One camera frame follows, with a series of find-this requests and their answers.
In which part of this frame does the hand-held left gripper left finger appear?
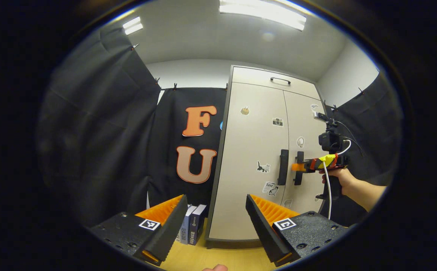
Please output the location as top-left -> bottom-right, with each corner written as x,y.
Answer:
90,194 -> 189,266

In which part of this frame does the small ceiling light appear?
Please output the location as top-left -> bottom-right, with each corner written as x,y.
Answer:
122,16 -> 144,35

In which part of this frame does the beige double-door shoe cabinet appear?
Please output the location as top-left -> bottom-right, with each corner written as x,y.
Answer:
205,65 -> 330,249

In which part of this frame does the black backdrop cloth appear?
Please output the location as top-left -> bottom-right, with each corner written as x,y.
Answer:
38,26 -> 228,226
318,72 -> 403,226

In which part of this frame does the black cable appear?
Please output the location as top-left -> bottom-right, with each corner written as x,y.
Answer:
335,120 -> 364,157

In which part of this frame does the beige cabinet door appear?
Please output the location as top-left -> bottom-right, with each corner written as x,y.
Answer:
281,90 -> 330,218
208,82 -> 290,241

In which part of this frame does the dark blue book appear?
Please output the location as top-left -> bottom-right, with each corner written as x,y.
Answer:
188,204 -> 207,246

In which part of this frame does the white cable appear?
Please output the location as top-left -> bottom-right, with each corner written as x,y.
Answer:
323,140 -> 352,220

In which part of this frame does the beige cabinet top panel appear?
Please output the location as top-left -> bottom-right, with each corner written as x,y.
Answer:
231,67 -> 321,100

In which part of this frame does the large ceiling light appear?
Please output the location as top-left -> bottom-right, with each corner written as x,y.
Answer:
218,0 -> 307,31

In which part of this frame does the light blue book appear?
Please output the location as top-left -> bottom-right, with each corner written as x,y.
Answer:
178,204 -> 197,245

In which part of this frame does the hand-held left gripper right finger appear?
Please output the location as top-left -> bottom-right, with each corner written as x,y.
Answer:
245,194 -> 349,267

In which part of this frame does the black door handle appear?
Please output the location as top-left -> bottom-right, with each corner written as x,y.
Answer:
277,149 -> 289,186
294,151 -> 304,186

